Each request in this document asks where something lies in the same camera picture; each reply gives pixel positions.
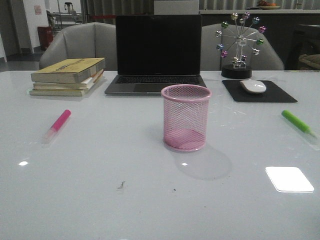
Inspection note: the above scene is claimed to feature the pink marker pen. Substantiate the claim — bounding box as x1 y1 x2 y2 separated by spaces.
41 109 72 148

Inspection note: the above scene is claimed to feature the green marker pen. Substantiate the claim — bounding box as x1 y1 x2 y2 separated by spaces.
281 110 320 140

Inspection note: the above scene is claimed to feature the pink mesh pen holder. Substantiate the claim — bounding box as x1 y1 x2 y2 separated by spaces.
161 84 212 152

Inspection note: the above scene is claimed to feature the grey laptop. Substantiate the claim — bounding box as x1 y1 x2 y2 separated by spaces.
105 14 205 96

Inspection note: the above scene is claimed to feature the ferris wheel desk toy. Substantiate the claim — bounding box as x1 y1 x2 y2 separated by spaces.
215 11 267 79

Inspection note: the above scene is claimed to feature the right grey armchair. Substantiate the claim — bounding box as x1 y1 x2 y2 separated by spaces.
200 23 284 71

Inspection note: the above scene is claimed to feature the grey armchair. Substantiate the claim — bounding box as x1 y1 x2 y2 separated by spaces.
200 23 284 71
39 22 118 71

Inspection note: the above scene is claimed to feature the white computer mouse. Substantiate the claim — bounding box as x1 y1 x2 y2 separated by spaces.
239 79 267 94

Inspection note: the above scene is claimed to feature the left grey armchair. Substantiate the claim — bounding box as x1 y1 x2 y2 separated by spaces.
39 22 118 71

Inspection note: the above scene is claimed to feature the top yellow book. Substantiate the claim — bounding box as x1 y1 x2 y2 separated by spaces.
31 57 106 84

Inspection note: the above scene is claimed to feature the black mouse pad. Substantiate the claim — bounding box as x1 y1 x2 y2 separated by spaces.
222 80 298 103

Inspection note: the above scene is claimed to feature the bottom book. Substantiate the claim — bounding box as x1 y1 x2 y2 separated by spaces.
29 76 102 97

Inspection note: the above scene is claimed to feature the red trash bin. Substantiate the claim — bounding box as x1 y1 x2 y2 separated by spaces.
37 26 53 50

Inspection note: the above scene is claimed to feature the fruit bowl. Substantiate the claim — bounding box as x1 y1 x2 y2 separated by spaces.
257 0 281 10

